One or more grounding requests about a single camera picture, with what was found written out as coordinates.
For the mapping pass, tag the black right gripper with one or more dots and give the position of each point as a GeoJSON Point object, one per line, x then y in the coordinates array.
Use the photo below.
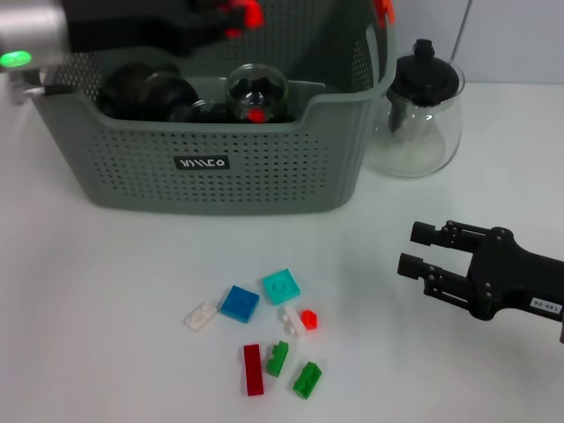
{"type": "Point", "coordinates": [506, 277]}

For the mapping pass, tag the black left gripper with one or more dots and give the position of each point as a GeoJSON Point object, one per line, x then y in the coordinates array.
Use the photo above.
{"type": "Point", "coordinates": [123, 26]}

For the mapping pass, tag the red sloped toy brick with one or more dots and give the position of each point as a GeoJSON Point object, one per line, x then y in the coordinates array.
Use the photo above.
{"type": "Point", "coordinates": [252, 15]}

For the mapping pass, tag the glass teacup black sleeve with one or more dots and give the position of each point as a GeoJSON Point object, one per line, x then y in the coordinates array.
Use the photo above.
{"type": "Point", "coordinates": [247, 83]}
{"type": "Point", "coordinates": [207, 112]}
{"type": "Point", "coordinates": [176, 88]}

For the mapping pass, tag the small red toy brick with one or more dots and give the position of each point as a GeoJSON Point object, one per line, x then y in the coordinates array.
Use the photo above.
{"type": "Point", "coordinates": [309, 321]}
{"type": "Point", "coordinates": [255, 116]}

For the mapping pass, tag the green toy brick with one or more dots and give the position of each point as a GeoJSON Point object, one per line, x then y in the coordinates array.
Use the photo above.
{"type": "Point", "coordinates": [277, 359]}
{"type": "Point", "coordinates": [307, 381]}

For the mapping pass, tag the blue square toy brick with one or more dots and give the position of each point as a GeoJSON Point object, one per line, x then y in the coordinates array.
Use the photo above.
{"type": "Point", "coordinates": [239, 304]}

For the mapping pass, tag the dark red long brick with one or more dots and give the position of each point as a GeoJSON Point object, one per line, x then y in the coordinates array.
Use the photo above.
{"type": "Point", "coordinates": [253, 370]}

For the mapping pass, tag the white toy plate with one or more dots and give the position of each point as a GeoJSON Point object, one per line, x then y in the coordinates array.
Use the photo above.
{"type": "Point", "coordinates": [200, 316]}

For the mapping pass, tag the dark clay teapot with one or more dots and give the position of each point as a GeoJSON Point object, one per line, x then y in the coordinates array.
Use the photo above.
{"type": "Point", "coordinates": [123, 88]}

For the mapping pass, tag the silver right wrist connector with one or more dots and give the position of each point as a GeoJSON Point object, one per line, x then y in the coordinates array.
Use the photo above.
{"type": "Point", "coordinates": [561, 328]}

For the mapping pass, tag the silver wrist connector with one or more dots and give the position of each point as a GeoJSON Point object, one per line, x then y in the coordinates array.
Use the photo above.
{"type": "Point", "coordinates": [26, 90]}
{"type": "Point", "coordinates": [561, 328]}

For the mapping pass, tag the cyan square toy brick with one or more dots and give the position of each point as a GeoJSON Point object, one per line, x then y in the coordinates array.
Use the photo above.
{"type": "Point", "coordinates": [281, 286]}

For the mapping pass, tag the white toy brick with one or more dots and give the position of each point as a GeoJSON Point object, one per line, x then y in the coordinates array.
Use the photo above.
{"type": "Point", "coordinates": [291, 321]}

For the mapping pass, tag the grey perforated plastic basket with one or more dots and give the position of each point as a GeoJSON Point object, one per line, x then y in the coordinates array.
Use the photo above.
{"type": "Point", "coordinates": [220, 194]}

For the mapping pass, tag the glass teapot black lid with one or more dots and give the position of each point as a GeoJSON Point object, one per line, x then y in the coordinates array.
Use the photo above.
{"type": "Point", "coordinates": [423, 75]}

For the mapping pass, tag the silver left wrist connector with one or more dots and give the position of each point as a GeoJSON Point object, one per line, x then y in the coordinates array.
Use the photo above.
{"type": "Point", "coordinates": [26, 90]}

